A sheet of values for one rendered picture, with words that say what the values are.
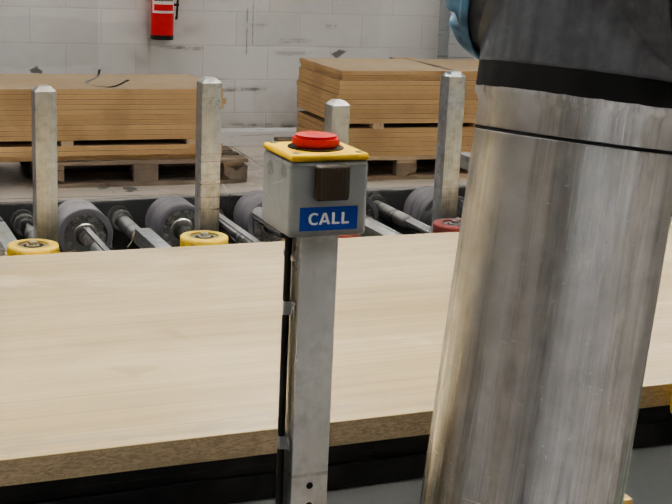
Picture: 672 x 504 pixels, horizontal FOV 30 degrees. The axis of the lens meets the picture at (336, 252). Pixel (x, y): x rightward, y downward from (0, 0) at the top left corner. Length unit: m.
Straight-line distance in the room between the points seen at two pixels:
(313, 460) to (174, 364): 0.40
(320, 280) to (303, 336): 0.05
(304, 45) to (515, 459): 8.08
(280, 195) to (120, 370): 0.48
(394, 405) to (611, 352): 0.75
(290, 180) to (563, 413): 0.44
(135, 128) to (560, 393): 6.55
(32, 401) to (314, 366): 0.40
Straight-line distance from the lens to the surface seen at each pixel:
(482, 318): 0.66
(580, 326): 0.64
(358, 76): 7.45
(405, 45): 8.95
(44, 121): 2.10
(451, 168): 2.36
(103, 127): 7.11
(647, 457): 1.62
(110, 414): 1.34
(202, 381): 1.44
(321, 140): 1.05
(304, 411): 1.11
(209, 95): 2.16
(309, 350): 1.09
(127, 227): 2.57
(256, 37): 8.58
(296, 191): 1.03
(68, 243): 2.54
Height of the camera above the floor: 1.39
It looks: 14 degrees down
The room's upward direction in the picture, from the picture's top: 3 degrees clockwise
